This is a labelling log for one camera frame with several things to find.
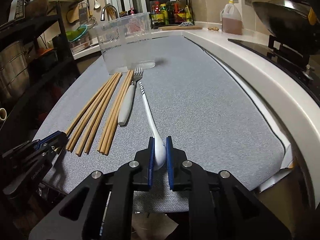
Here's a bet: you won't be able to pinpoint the black steel wok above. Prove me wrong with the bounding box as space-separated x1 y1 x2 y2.
252 0 319 55

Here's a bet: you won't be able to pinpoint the clear plastic container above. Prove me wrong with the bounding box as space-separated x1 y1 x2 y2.
94 12 156 75

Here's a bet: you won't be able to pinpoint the black stove top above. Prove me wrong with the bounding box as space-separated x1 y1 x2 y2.
229 38 319 105

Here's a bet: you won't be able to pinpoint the chrome kitchen faucet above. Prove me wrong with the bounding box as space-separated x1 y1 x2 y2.
100 4 119 21

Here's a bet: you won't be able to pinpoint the large steel pot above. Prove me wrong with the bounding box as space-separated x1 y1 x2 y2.
1 40 30 99

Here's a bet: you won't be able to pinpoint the dark bowl on shelf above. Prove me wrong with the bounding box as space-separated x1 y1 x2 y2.
24 0 49 18

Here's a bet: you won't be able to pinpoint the plastic jug of brown liquid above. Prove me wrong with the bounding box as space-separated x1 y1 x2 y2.
220 1 242 35

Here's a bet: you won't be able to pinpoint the green colander bowls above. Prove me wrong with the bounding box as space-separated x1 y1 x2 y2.
66 24 88 42

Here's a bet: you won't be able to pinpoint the black metal shelf rack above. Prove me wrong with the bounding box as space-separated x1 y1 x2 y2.
1 2 80 144

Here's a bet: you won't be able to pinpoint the white-handled metal fork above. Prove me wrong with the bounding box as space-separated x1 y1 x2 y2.
118 67 144 126

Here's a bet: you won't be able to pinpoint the round wooden cutting board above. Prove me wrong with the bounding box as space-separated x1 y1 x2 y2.
158 25 203 31

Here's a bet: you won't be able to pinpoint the black spice rack with bottles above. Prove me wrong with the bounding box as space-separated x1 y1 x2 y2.
149 0 194 29

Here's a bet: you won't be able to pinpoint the microwave oven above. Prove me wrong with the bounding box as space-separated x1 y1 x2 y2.
8 0 24 22

